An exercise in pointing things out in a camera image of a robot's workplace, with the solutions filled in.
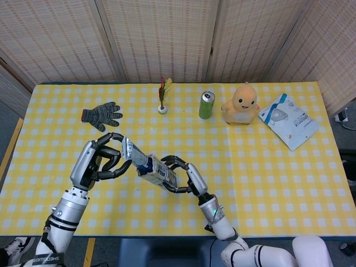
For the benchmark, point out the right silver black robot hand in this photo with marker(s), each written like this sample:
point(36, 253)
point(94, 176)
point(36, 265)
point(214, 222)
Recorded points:
point(196, 179)

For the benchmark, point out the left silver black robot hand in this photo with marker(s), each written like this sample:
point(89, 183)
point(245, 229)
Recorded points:
point(83, 161)

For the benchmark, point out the blue white toothpaste box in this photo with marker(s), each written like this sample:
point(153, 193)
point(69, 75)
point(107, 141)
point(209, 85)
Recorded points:
point(161, 173)

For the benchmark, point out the blue white toothpaste tube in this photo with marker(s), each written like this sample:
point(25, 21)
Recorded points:
point(133, 153)

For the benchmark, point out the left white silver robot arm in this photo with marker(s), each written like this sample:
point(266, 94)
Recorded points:
point(66, 214)

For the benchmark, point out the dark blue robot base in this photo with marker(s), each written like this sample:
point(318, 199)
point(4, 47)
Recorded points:
point(167, 254)

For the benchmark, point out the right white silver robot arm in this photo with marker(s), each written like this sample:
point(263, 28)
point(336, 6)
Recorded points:
point(219, 222)

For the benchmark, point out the yellow white checkered tablecloth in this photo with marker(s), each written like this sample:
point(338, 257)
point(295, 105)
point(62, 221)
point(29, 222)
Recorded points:
point(264, 180)

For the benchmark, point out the grey knit work glove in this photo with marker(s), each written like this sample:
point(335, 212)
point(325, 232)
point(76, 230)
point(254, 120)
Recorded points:
point(101, 115)

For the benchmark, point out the green drink can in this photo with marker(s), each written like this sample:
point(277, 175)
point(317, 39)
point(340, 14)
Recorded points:
point(206, 108)

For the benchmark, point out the feather shuttlecock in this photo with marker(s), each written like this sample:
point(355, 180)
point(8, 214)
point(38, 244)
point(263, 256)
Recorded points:
point(162, 109)

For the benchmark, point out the yellow plush toy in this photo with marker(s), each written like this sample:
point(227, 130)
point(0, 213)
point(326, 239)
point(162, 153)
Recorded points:
point(242, 105)

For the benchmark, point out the woven folding screen panel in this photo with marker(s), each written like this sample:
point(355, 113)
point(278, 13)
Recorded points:
point(331, 55)
point(161, 36)
point(55, 39)
point(256, 39)
point(12, 89)

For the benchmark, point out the black white sneaker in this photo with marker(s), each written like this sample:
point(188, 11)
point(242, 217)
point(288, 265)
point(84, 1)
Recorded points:
point(18, 249)

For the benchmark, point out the white face mask package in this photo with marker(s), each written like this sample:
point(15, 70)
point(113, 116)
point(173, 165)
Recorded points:
point(292, 125)

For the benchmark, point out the black floor equipment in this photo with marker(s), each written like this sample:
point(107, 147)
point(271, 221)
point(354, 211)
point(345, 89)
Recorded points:
point(349, 167)

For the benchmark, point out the white power strip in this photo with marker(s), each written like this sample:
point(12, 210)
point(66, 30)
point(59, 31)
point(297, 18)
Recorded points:
point(342, 115)

